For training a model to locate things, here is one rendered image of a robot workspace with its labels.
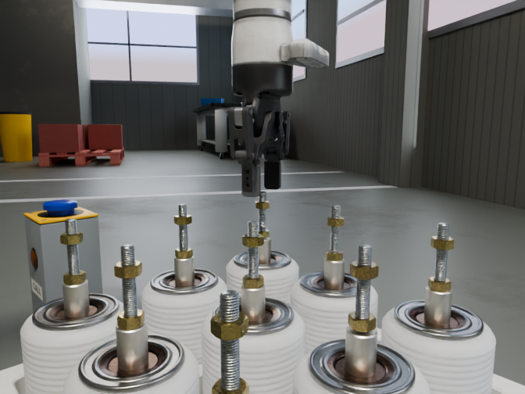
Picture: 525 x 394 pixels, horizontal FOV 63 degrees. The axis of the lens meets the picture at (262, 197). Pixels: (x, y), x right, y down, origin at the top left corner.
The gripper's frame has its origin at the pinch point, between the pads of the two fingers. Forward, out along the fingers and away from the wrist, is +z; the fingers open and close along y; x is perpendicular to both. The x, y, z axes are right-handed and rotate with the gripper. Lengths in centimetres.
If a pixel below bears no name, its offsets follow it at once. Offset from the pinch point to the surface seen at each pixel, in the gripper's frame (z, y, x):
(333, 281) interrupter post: 9.5, 6.0, 10.9
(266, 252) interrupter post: 8.9, 0.7, 0.9
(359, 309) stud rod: 5.6, 20.9, 16.5
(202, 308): 11.7, 13.4, -1.0
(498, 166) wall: 15, -222, 48
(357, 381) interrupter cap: 10.1, 22.6, 16.8
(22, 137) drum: 6, -325, -467
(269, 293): 13.0, 4.0, 2.6
